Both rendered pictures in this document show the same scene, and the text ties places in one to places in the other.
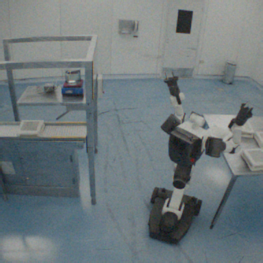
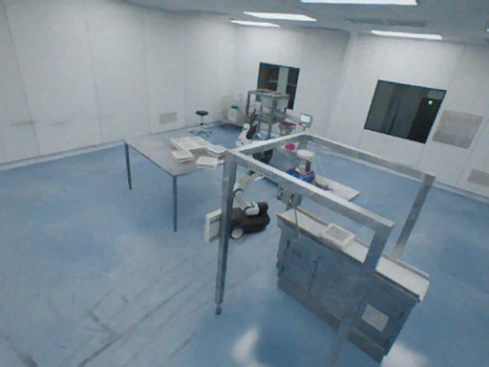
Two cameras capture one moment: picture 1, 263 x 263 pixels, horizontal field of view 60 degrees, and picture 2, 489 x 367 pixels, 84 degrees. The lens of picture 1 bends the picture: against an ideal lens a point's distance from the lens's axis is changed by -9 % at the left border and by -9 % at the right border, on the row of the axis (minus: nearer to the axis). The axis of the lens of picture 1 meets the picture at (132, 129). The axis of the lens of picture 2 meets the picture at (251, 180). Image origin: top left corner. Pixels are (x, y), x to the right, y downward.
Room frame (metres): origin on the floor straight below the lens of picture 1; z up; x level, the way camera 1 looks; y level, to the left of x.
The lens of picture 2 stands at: (4.00, 1.96, 2.38)
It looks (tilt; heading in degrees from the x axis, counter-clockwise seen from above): 26 degrees down; 227
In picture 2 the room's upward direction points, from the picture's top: 7 degrees clockwise
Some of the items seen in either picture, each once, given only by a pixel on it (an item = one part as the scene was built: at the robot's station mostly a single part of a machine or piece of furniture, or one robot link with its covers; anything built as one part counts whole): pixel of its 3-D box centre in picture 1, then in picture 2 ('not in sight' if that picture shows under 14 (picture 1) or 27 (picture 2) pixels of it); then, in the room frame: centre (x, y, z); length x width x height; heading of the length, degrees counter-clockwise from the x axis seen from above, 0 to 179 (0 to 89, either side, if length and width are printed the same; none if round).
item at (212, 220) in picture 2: (99, 85); (215, 226); (2.93, 0.45, 1.03); 0.17 x 0.06 x 0.26; 7
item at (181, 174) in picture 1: (183, 171); not in sight; (1.60, -0.47, 0.87); 0.28 x 0.13 x 0.18; 161
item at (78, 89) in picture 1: (73, 86); (300, 174); (2.09, 0.57, 1.37); 0.21 x 0.20 x 0.09; 7
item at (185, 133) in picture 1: (188, 144); not in sight; (1.64, -0.46, 1.14); 0.34 x 0.30 x 0.36; 48
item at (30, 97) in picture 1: (54, 95); (318, 186); (2.02, 0.74, 1.31); 0.62 x 0.38 x 0.04; 97
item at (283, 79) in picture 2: not in sight; (276, 85); (-1.93, -3.84, 1.43); 1.32 x 0.01 x 1.11; 104
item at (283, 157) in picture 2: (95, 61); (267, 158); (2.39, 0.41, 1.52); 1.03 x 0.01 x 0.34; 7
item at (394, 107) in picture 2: not in sight; (401, 111); (-2.72, -0.57, 1.43); 1.38 x 0.01 x 1.16; 104
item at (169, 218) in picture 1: (172, 211); (247, 213); (1.70, -0.50, 0.19); 0.64 x 0.52 x 0.33; 161
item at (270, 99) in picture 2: not in sight; (269, 130); (-0.24, -2.20, 0.75); 1.43 x 1.06 x 1.50; 104
